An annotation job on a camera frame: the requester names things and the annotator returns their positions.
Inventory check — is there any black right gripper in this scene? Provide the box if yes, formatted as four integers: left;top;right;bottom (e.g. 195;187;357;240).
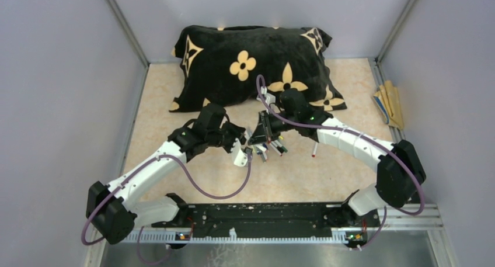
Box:
249;110;298;146

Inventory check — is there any white marker with red cap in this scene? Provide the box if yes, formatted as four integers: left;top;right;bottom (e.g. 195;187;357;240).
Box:
312;143;319;158

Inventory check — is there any white pen with red cap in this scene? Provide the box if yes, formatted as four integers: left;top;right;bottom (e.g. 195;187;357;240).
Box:
268;142;283;157

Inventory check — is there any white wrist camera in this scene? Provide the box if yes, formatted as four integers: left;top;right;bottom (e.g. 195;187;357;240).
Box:
256;86;276;107
231;138;248;167

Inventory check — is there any folded yellow and blue cloth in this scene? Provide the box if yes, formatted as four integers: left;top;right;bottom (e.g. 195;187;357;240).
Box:
372;80;405;130

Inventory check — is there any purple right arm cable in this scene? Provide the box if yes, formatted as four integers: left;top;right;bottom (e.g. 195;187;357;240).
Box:
256;74;426;251

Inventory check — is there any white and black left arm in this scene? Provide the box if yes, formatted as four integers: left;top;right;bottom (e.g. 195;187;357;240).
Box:
81;103;252;246

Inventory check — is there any white pen with light-green cap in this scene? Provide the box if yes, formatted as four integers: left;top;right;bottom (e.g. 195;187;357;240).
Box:
246;128;253;141

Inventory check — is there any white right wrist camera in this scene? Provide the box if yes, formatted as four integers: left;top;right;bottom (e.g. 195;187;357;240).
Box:
256;86;276;107

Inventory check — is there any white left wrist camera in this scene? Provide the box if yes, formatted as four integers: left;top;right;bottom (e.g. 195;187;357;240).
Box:
231;138;248;167

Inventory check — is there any black pillow with cream flowers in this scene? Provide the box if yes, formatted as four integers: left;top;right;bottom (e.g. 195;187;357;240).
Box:
169;25;347;113

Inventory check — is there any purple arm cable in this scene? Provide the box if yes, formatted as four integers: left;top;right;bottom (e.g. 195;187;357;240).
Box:
256;74;426;251
80;152;253;266

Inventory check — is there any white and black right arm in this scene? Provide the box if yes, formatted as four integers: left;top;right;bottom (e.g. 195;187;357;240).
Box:
248;89;426;227

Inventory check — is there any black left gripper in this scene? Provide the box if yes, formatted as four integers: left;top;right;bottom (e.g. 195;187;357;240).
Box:
207;122;247;157

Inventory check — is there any aluminium wall rail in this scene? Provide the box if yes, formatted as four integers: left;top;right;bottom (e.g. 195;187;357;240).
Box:
105;0;150;69

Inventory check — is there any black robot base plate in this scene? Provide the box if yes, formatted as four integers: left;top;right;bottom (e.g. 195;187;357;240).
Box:
151;202;380;238

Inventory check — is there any aluminium front frame rail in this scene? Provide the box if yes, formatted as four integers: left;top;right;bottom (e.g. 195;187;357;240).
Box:
88;201;458;266

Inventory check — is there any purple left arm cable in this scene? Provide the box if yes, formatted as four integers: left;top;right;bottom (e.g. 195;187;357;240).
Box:
80;152;253;266

